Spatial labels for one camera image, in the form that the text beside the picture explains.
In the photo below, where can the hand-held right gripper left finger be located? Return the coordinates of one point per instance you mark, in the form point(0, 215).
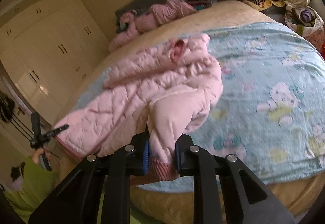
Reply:
point(146, 154)

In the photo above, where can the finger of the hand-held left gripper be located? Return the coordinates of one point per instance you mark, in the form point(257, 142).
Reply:
point(59, 129)

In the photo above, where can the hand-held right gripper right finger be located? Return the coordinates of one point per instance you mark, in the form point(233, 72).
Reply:
point(177, 160)

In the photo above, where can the pink quilted jacket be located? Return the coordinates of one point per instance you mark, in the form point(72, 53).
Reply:
point(132, 92)
point(157, 12)

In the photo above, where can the person's left forearm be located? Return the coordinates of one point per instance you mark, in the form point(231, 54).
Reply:
point(33, 188)

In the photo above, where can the dark hanging clothes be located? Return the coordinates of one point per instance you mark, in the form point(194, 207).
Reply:
point(7, 107)

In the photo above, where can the folded dark striped clothes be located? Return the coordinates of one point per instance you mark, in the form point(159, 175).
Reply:
point(201, 3)

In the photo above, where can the white bag of clothes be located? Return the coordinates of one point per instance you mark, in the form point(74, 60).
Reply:
point(304, 18)

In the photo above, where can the person's left hand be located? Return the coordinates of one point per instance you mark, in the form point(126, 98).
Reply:
point(37, 156)

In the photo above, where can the black white cloth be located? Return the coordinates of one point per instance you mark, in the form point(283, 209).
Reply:
point(17, 172)

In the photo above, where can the cream wardrobe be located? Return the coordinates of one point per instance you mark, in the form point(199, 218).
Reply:
point(55, 44)

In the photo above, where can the blue cartoon printed blanket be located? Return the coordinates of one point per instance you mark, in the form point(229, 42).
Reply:
point(266, 74)

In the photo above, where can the crumpled pink quilted jacket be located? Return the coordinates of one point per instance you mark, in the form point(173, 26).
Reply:
point(157, 12)

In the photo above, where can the bed with beige sheet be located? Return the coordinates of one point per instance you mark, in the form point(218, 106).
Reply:
point(228, 14)

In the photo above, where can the red cloth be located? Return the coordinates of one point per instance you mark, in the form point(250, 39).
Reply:
point(323, 51)

